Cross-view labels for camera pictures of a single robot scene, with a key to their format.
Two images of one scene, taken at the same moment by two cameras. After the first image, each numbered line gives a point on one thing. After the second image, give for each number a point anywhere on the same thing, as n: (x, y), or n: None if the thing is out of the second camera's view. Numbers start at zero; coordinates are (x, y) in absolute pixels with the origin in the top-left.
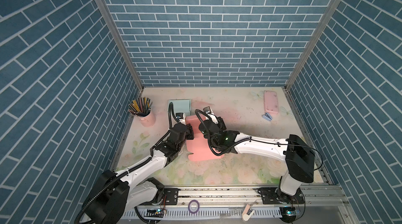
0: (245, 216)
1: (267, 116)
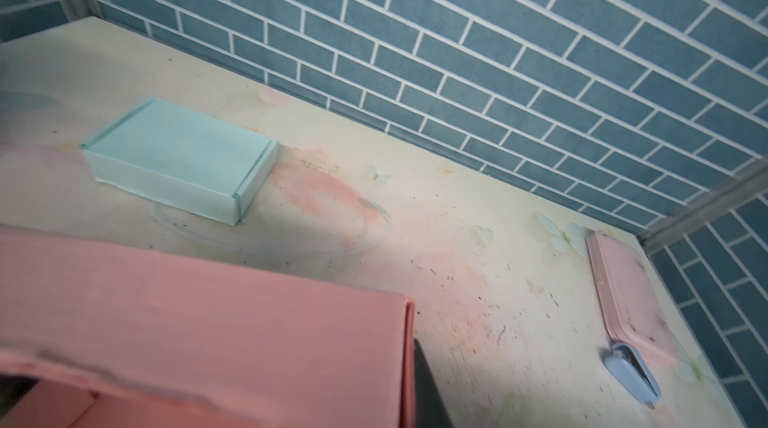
0: None
1: (628, 365)
